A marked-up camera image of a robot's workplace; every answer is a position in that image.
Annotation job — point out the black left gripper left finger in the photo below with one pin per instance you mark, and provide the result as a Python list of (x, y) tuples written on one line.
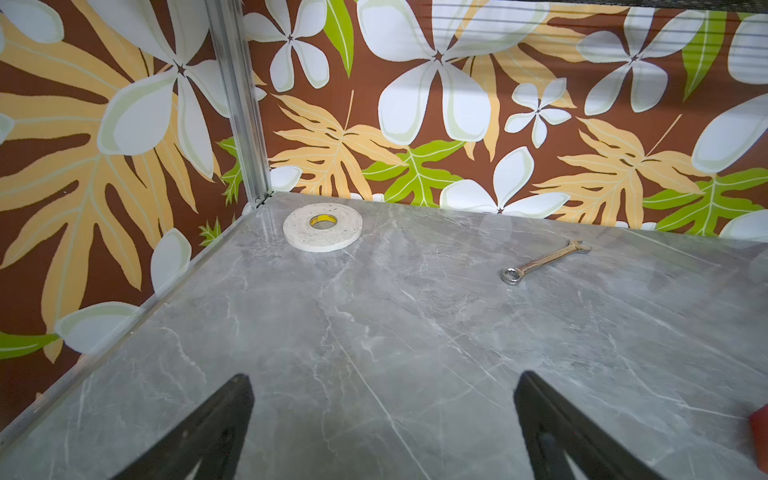
[(207, 444)]

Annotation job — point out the white tape roll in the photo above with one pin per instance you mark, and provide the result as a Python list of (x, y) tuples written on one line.
[(323, 227)]

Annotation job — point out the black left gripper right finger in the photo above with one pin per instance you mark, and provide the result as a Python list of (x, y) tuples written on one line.
[(556, 432)]

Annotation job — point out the red square lego brick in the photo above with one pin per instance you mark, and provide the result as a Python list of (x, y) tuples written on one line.
[(758, 421)]

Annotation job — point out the metal combination wrench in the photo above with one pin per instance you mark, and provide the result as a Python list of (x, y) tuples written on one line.
[(513, 276)]

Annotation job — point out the aluminium frame post back left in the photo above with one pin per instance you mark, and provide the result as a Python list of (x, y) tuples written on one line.
[(232, 51)]

